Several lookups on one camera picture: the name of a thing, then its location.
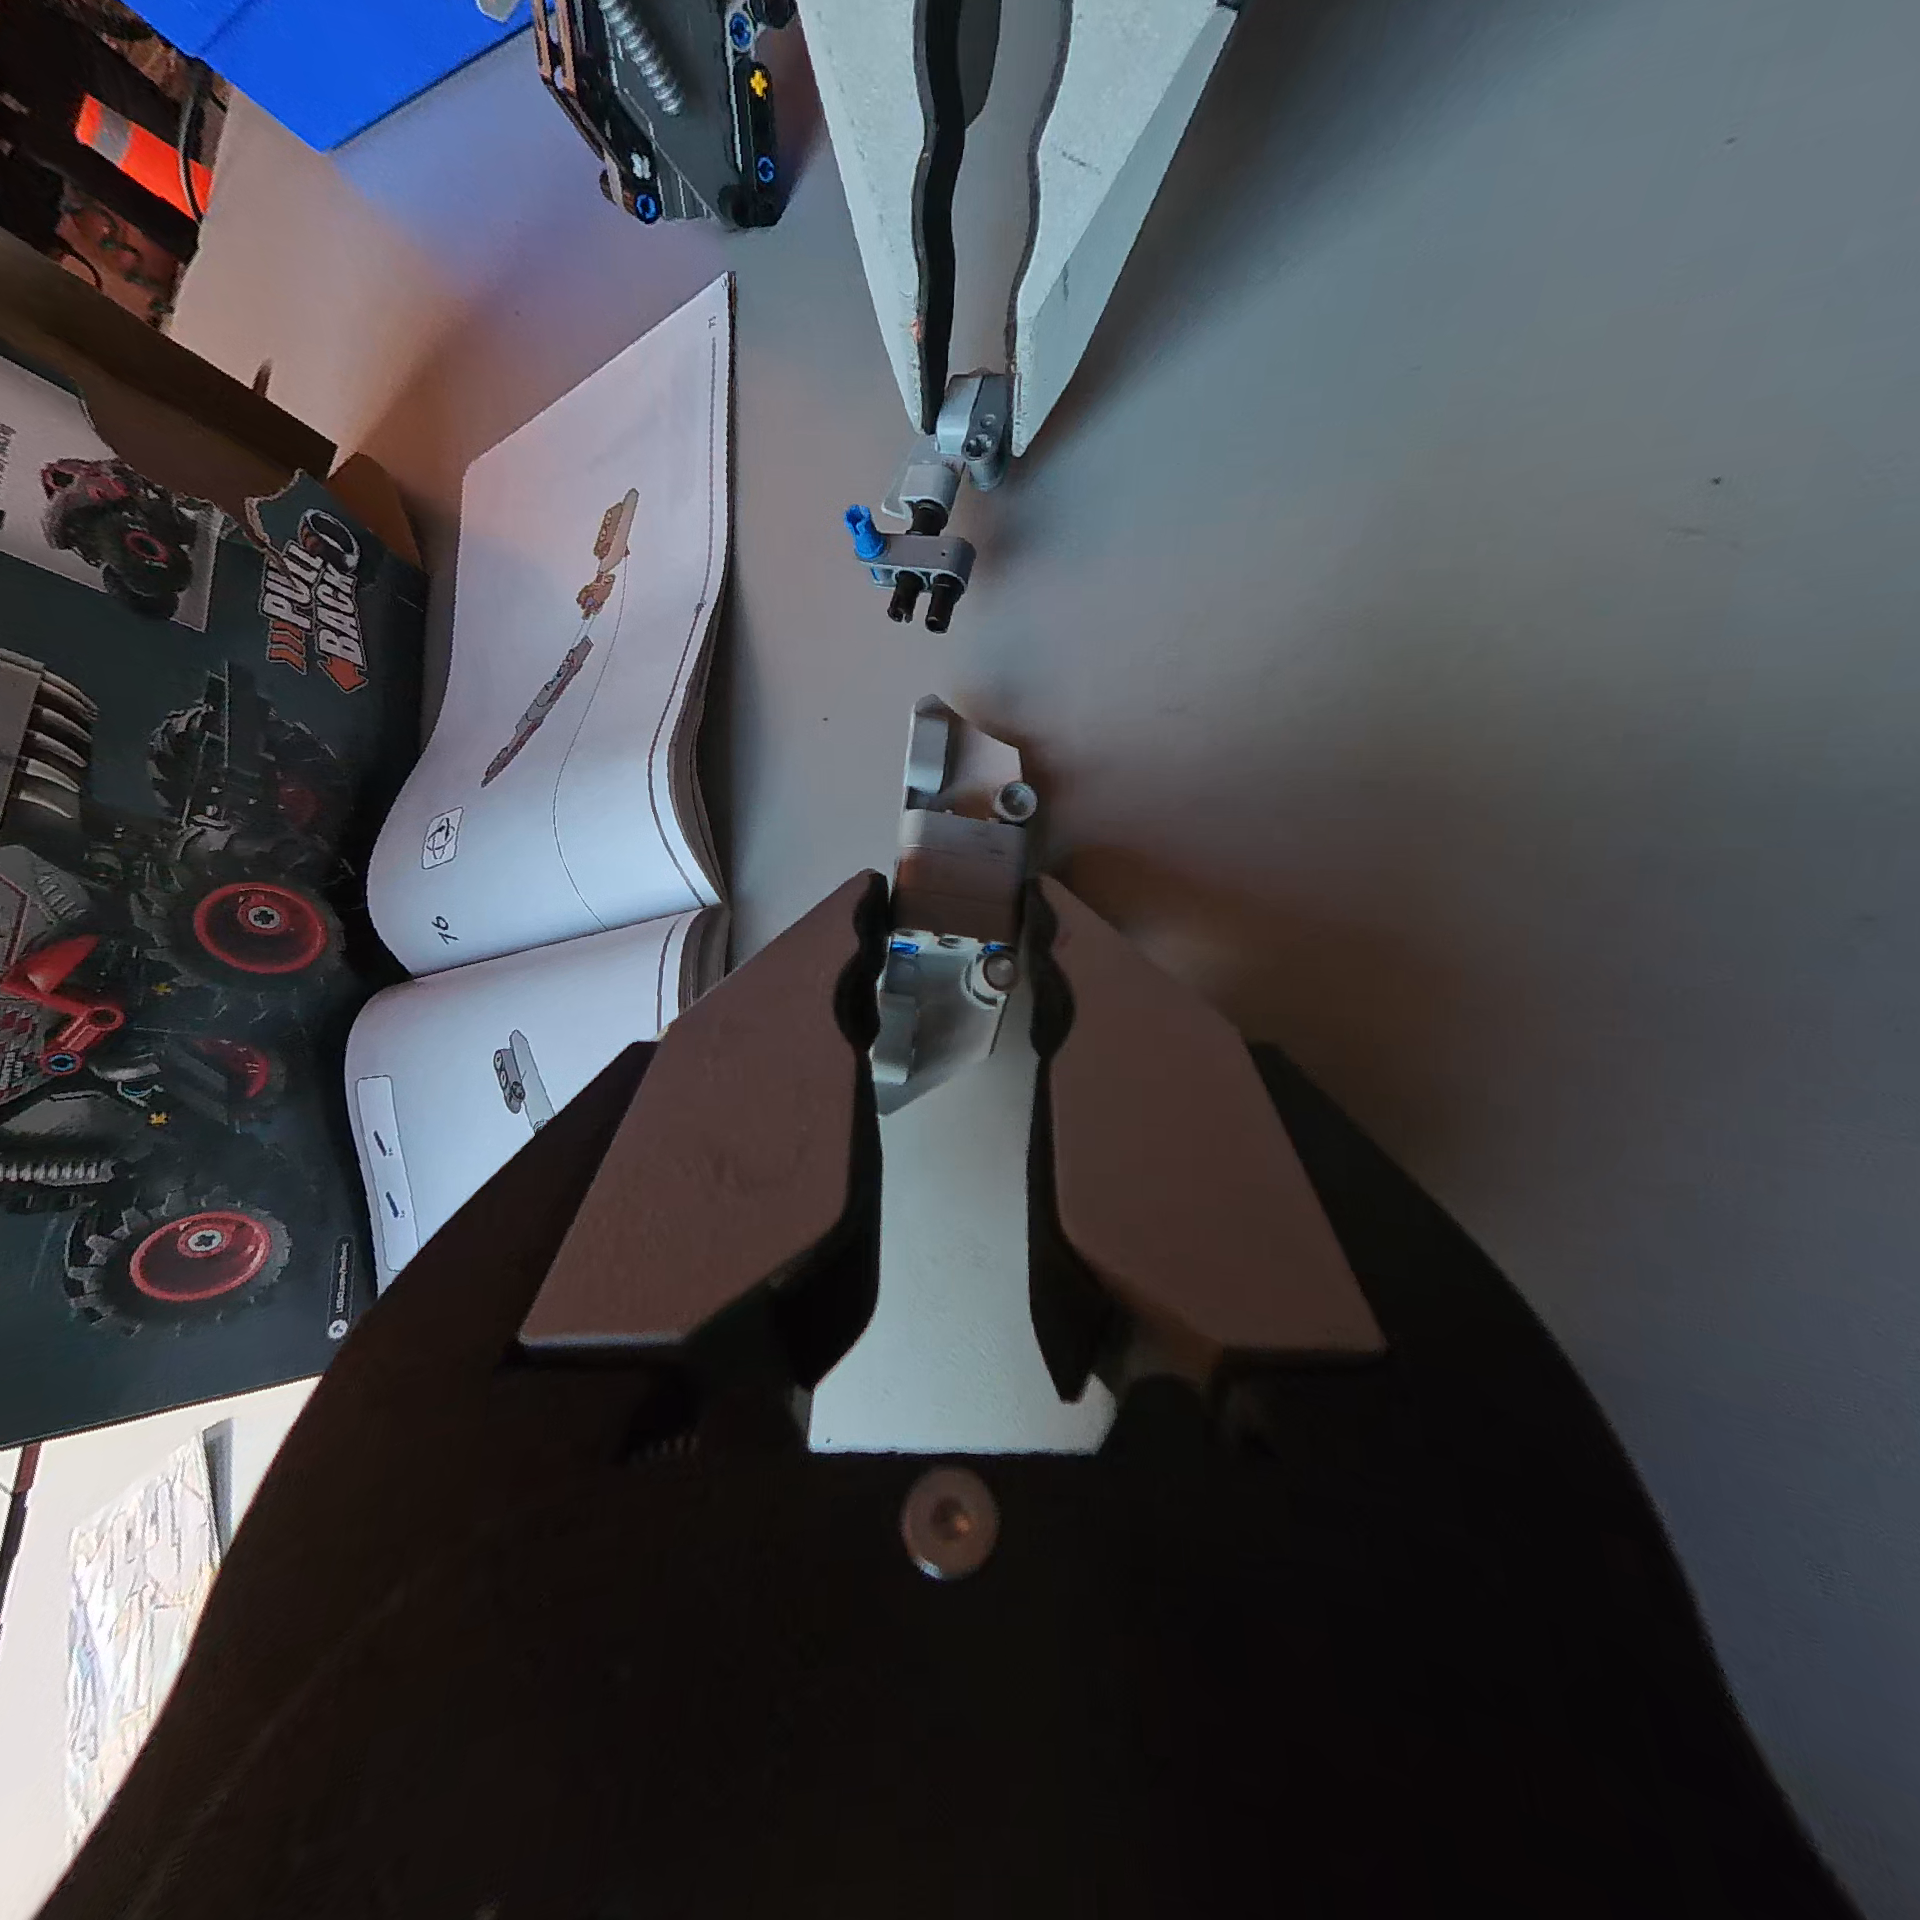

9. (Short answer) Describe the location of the dark lego truck chassis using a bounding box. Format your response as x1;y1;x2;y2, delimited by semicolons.
530;0;805;235

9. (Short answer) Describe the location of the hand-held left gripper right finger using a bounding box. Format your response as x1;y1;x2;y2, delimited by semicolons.
1025;875;1387;1405

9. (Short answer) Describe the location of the grey lego panel assembly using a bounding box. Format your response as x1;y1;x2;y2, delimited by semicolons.
868;693;1048;1118

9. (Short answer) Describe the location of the orange striped object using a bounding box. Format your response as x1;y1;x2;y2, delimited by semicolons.
71;89;216;229

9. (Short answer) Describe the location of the blue plastic bin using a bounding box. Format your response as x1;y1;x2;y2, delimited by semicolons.
119;0;545;153

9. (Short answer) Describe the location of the small grey lego connector assembly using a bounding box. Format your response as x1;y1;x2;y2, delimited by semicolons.
844;365;1025;632

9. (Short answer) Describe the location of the lego monster truck box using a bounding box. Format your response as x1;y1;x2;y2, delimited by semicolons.
0;341;431;1451

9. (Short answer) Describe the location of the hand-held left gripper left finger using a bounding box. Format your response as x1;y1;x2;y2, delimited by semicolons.
518;868;892;1390

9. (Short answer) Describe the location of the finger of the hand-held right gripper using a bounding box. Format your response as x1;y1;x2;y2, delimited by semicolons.
1005;0;1246;460
796;0;963;440

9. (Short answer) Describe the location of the clear plastic bag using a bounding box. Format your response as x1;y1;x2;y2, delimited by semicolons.
57;1431;230;1864

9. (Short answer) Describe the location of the lego instruction booklet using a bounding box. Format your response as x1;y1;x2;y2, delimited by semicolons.
340;269;740;1303

